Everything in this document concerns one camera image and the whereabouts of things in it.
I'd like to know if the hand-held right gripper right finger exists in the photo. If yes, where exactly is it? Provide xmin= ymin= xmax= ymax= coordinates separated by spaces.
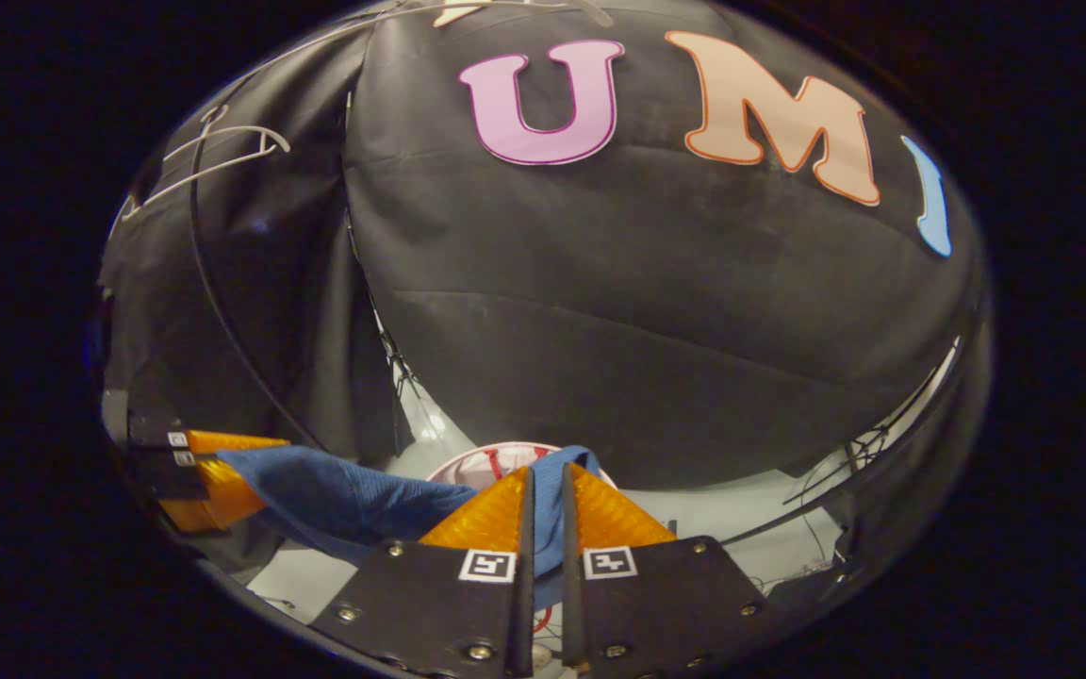
xmin=562 ymin=462 xmax=770 ymax=675

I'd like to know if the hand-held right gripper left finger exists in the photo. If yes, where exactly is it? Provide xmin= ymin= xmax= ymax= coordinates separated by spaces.
xmin=312 ymin=465 xmax=535 ymax=679

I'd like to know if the blue shirt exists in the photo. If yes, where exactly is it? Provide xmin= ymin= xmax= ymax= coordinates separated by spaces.
xmin=216 ymin=445 xmax=602 ymax=609

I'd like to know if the pink laundry hamper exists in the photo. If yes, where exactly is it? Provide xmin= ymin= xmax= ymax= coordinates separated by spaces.
xmin=423 ymin=441 xmax=619 ymax=675

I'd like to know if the black clothes rack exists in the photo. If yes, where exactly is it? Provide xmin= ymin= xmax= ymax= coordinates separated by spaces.
xmin=187 ymin=160 xmax=992 ymax=550

